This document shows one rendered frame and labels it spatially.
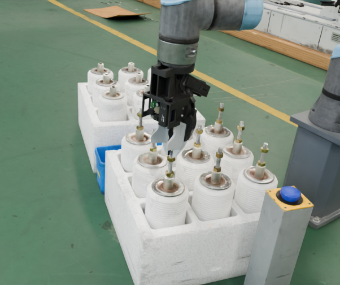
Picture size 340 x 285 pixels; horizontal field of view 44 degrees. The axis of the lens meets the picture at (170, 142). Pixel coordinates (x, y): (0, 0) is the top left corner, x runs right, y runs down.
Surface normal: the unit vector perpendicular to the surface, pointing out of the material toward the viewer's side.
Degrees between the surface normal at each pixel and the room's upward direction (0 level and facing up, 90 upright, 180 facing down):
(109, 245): 0
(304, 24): 90
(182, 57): 90
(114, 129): 90
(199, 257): 90
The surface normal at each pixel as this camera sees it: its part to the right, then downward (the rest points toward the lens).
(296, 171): -0.80, 0.22
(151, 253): 0.33, 0.48
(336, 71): -0.93, 0.11
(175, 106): 0.77, 0.36
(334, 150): -0.15, 0.46
